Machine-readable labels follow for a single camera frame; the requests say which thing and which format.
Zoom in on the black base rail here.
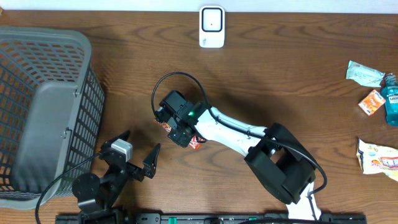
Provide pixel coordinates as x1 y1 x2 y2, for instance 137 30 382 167
55 212 368 224

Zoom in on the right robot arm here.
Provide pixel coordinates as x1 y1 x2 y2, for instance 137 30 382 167
153 90 321 221

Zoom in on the orange tissue pack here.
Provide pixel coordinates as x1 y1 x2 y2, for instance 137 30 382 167
358 90 386 116

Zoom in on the red chocolate bar wrapper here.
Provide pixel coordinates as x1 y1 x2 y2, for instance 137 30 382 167
154 120 203 151

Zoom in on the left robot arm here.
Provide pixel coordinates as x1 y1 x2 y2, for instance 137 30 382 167
72 130 161 223

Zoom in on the blue liquid bottle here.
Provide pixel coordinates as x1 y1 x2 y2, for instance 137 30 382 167
381 73 397 126

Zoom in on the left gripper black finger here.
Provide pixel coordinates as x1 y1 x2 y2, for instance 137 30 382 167
142 143 161 173
102 130 131 149

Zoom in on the white barcode scanner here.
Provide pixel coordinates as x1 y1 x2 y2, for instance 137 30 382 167
199 6 225 49

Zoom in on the yellow snack package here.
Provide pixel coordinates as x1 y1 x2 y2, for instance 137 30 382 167
356 139 397 181

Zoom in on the grey plastic shopping basket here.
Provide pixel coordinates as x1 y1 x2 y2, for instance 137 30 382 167
1 26 104 210

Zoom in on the teal wet wipes pack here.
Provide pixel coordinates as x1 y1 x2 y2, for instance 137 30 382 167
346 60 385 88

